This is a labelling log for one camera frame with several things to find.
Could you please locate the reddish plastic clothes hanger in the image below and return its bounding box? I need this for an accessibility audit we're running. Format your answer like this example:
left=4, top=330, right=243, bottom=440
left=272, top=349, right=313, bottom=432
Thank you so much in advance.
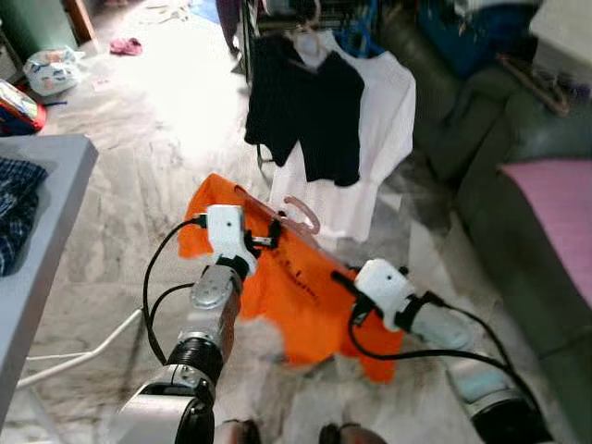
left=233, top=185, right=357, bottom=278

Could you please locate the orange shirt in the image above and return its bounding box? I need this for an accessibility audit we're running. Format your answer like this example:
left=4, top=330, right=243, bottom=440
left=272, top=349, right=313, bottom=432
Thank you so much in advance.
left=178, top=173, right=408, bottom=385

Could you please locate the pale plastic clothes hanger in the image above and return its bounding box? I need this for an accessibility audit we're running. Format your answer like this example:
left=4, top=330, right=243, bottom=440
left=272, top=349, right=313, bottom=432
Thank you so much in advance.
left=294, top=0, right=325, bottom=43

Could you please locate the brown clothes hanger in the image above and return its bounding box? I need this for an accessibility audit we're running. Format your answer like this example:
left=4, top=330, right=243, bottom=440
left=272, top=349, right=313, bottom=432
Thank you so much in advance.
left=499, top=54, right=572, bottom=117

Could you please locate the robot right leg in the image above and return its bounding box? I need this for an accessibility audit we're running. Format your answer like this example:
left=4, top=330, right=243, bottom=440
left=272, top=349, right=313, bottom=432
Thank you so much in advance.
left=319, top=421, right=385, bottom=444

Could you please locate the robot leg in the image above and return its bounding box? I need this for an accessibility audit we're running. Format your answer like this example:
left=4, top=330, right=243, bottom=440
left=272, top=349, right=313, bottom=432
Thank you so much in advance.
left=319, top=421, right=385, bottom=444
left=215, top=418, right=265, bottom=444

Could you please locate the black shirt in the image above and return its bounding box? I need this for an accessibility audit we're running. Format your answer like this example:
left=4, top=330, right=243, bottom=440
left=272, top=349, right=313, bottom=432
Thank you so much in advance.
left=243, top=34, right=366, bottom=188

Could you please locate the white shirt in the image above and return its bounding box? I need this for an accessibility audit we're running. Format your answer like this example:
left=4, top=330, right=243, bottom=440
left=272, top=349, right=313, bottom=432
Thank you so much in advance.
left=268, top=30, right=417, bottom=243

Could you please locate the robot left leg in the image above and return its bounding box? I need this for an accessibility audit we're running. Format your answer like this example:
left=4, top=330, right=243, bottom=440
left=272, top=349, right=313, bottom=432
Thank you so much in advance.
left=215, top=418, right=265, bottom=444

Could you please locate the dark green sofa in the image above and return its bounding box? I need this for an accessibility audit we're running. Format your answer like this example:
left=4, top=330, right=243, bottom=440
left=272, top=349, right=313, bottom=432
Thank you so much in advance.
left=375, top=5, right=592, bottom=444

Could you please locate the blue-grey plastic folding table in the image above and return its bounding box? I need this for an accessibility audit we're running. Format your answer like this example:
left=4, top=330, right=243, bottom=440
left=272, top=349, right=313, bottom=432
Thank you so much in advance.
left=0, top=134, right=98, bottom=422

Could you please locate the dark purple fabric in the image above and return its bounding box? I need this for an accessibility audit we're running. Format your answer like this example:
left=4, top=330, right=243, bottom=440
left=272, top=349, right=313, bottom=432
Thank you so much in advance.
left=217, top=0, right=246, bottom=56

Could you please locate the mauve cushion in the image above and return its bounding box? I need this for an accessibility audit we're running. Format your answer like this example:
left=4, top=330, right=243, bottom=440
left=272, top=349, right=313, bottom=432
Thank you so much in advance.
left=499, top=157, right=592, bottom=306

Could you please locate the black metal drying rack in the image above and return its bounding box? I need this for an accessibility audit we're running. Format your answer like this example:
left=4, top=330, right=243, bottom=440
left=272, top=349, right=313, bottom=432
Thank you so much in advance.
left=239, top=0, right=389, bottom=56

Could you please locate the blue floor mat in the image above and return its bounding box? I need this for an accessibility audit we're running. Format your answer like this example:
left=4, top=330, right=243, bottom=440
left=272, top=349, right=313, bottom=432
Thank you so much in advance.
left=190, top=0, right=223, bottom=24

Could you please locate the crumpled pink cloth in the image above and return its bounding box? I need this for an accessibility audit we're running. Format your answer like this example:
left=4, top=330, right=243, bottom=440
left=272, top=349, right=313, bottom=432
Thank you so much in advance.
left=109, top=37, right=144, bottom=56

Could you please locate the blue plaid shirt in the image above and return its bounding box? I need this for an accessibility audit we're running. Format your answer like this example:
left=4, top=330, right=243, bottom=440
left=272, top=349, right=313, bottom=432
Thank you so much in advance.
left=0, top=157, right=47, bottom=277

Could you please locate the beige floor cloth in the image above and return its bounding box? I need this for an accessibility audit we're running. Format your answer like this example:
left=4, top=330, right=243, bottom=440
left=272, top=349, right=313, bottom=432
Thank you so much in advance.
left=139, top=0, right=191, bottom=24

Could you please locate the white printed plastic bag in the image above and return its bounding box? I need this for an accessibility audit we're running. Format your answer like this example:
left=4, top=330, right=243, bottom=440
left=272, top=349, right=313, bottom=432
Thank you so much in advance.
left=23, top=46, right=86, bottom=96

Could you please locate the red and blue backpack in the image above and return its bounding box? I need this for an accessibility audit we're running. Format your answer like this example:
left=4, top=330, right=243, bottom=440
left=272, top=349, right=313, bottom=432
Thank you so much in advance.
left=0, top=79, right=47, bottom=137

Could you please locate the dark green cabinet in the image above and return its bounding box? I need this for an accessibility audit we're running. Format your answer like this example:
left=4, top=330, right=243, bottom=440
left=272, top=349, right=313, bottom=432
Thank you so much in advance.
left=0, top=0, right=80, bottom=61

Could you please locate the white pillow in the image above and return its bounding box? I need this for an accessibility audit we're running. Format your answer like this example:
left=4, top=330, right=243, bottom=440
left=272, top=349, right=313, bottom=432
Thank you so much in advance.
left=529, top=0, right=592, bottom=84

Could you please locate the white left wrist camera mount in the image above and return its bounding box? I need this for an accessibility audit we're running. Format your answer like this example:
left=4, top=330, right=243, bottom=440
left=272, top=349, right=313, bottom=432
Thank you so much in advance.
left=203, top=205, right=257, bottom=276

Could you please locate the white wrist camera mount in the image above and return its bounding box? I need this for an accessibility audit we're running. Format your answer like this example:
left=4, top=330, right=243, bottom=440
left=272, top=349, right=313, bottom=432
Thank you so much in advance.
left=354, top=259, right=417, bottom=332
left=203, top=205, right=257, bottom=276

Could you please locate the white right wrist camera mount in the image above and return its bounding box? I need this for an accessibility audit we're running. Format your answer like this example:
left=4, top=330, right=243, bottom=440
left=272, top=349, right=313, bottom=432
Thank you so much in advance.
left=354, top=259, right=417, bottom=332

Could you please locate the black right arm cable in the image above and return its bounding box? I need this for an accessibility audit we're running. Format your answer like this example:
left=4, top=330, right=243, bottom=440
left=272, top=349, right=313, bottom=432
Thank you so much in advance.
left=347, top=301, right=547, bottom=422

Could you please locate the white metal table leg frame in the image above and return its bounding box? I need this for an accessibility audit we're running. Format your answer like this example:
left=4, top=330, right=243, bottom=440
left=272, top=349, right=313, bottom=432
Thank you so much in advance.
left=18, top=308, right=147, bottom=389

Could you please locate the brown wooden post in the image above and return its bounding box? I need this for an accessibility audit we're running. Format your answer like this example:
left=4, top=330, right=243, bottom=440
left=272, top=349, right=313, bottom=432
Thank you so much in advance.
left=63, top=0, right=96, bottom=44

